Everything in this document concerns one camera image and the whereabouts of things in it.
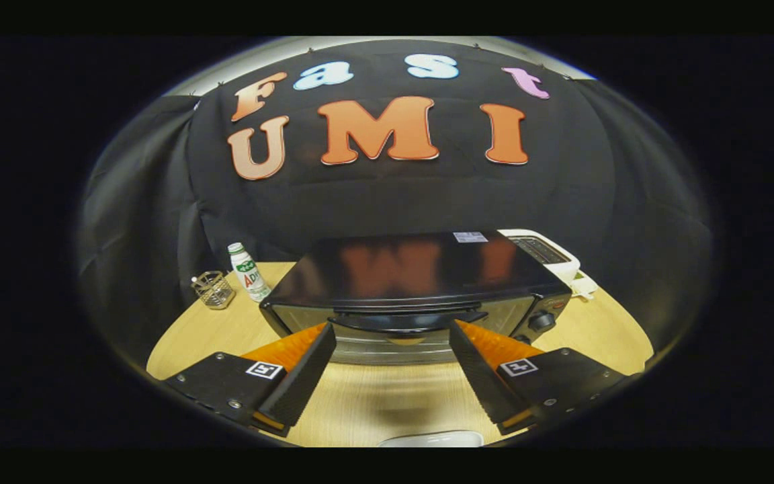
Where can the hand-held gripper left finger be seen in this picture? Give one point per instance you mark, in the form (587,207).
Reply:
(306,376)

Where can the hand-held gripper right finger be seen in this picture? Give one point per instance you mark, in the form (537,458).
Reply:
(478,376)

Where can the black toaster oven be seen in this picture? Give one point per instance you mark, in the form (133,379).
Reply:
(414,269)

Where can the white bread toaster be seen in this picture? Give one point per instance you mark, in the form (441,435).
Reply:
(562,262)

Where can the white plate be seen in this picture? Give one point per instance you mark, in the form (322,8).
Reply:
(431,440)

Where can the white green-label drink bottle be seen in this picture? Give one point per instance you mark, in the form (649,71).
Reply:
(250,275)

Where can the small glass holder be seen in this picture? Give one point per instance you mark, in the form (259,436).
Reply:
(213,290)

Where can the small white dish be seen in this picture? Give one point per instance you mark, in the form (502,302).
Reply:
(585,288)

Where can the black backdrop cloth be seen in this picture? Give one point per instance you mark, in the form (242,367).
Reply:
(400,195)

